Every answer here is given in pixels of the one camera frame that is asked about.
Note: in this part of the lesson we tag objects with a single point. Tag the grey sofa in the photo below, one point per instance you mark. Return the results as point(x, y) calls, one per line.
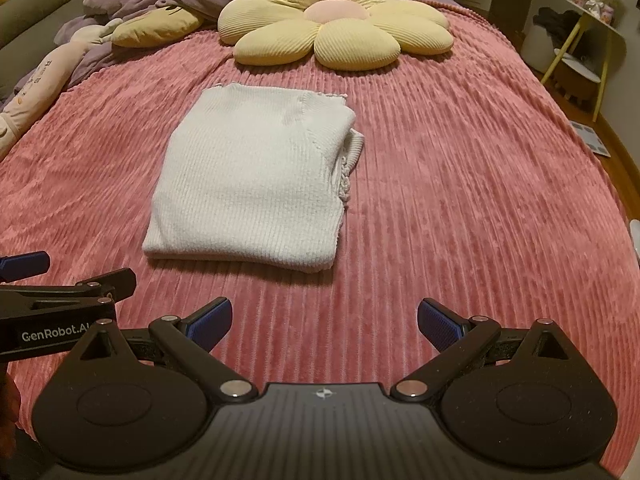
point(35, 10)

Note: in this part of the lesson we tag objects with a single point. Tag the black cloth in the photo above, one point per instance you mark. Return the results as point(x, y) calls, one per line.
point(555, 22)

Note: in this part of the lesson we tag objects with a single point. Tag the cream plush toy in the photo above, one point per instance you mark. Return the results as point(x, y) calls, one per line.
point(40, 85)

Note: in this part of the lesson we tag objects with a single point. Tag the pink ribbed blanket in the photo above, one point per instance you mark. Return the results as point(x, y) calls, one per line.
point(450, 185)

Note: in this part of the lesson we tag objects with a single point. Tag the small yellow plush pillow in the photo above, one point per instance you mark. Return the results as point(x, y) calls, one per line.
point(160, 27)

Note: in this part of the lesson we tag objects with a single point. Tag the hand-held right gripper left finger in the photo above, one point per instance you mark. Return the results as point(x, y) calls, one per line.
point(212, 322)

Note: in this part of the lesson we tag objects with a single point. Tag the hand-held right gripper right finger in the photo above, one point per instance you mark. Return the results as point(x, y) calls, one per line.
point(437, 325)

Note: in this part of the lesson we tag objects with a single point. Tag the yellow-legged side table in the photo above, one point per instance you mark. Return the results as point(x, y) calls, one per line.
point(585, 60)

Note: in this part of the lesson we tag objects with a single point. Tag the yellow flower-shaped pillow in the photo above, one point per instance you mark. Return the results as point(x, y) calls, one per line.
point(330, 20)

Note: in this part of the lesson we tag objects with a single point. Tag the white knit sweater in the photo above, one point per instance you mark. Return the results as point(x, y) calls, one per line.
point(250, 185)

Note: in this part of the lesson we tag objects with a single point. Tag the person's left forearm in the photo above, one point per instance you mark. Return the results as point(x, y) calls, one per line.
point(9, 395)

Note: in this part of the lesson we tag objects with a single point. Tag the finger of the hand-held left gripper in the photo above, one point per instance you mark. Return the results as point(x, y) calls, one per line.
point(25, 265)
point(122, 280)

